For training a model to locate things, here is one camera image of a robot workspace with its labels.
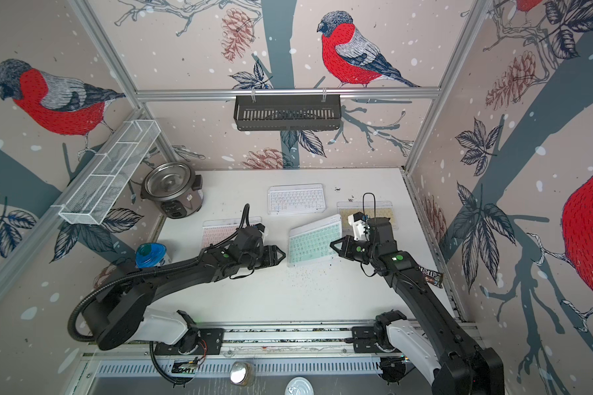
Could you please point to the white round lid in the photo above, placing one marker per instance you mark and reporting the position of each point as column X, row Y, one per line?
column 299, row 386

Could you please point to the aluminium rail track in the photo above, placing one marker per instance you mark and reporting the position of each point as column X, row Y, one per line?
column 261, row 340

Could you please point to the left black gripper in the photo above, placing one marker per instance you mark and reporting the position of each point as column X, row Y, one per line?
column 273, row 260

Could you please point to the black hanging wall basket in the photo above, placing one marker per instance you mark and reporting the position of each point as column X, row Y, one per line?
column 288, row 113

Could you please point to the steel rice cooker pot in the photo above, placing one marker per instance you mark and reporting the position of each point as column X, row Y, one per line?
column 175, row 188

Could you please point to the white wire mesh shelf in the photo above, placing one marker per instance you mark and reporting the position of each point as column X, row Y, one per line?
column 113, row 168

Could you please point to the yellow keyboard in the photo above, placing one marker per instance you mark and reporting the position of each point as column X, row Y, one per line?
column 382, row 209

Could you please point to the purple candy bar wrapper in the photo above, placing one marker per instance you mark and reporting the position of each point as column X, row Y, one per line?
column 432, row 277

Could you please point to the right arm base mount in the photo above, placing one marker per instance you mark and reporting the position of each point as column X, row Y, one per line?
column 374, row 339

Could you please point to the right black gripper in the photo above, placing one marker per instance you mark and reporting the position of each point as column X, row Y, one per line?
column 347, row 249

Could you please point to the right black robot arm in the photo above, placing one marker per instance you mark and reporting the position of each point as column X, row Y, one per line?
column 445, row 354

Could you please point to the blue lidded container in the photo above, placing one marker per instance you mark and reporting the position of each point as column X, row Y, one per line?
column 151, row 255

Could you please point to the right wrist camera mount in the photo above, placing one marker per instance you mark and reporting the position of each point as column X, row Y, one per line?
column 358, row 224

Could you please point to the pink keyboard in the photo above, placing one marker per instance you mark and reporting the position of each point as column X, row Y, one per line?
column 216, row 231

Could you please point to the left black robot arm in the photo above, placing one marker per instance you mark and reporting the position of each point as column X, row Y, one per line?
column 121, row 310

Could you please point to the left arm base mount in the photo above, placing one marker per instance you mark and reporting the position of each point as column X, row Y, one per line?
column 201, row 342

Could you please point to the white keyboard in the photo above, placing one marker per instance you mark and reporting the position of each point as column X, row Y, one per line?
column 297, row 199

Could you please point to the green keyboard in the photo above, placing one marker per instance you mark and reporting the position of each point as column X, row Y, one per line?
column 310, row 244

